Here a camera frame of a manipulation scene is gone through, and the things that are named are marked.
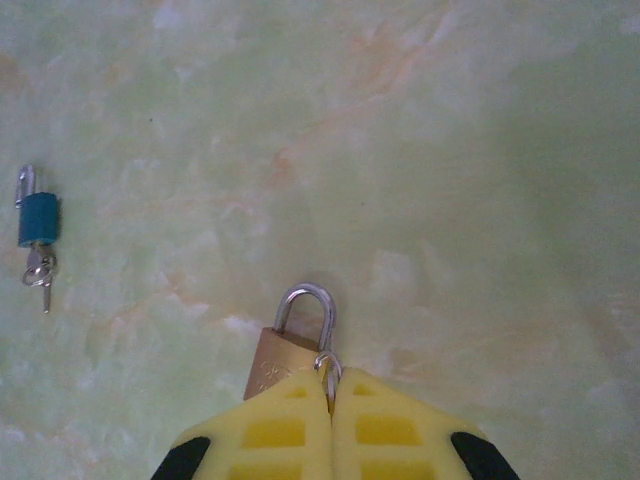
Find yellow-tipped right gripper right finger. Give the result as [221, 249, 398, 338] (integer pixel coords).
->
[333, 367, 521, 480]

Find blue padlock keys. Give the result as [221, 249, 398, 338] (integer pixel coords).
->
[20, 239, 59, 315]

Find blue padlock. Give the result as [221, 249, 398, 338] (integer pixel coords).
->
[14, 163, 64, 249]

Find brass padlock keys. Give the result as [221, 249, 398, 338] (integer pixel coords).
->
[313, 351, 344, 416]

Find brass padlock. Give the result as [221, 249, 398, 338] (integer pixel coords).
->
[243, 282, 337, 401]

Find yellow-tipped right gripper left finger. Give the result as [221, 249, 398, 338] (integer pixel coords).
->
[149, 369, 334, 480]

